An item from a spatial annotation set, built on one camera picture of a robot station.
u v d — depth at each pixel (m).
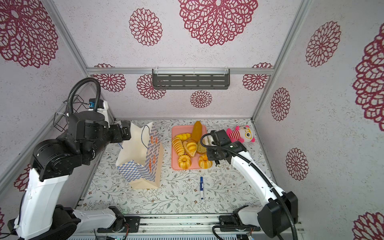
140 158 1.00
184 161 0.92
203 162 0.90
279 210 0.39
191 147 0.94
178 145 0.98
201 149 1.00
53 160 0.31
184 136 1.06
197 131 1.10
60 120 0.72
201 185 0.85
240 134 1.03
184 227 0.73
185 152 0.97
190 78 0.92
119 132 0.47
